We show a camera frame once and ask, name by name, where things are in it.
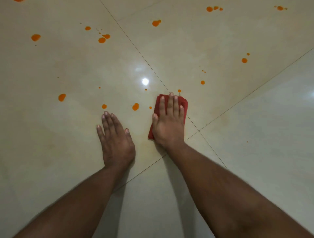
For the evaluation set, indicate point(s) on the red cloth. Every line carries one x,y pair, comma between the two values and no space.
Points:
184,101

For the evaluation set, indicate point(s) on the person's right forearm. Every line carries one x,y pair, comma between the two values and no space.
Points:
220,191

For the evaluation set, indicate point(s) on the orange liquid spill drops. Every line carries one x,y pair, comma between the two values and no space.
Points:
101,40

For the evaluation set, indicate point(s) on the cream tiled floor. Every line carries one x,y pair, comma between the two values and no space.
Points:
257,147

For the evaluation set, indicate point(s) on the person's left hand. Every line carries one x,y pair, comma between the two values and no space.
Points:
117,147

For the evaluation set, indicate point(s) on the person's left forearm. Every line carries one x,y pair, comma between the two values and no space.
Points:
73,210

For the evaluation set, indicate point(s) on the person's right hand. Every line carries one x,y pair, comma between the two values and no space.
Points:
169,127

